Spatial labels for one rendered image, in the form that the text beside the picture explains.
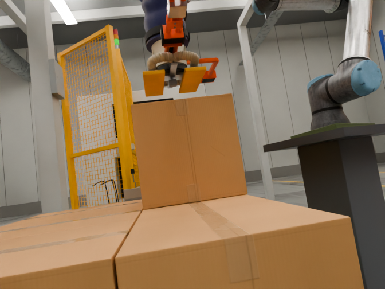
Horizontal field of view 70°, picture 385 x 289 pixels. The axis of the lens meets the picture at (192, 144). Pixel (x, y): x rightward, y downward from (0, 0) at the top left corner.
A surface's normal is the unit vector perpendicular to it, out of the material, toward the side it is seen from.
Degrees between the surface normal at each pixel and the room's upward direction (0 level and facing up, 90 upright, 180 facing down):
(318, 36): 90
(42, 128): 90
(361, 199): 90
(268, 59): 90
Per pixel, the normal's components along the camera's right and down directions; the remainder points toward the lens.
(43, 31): 0.11, -0.11
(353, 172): 0.42, -0.15
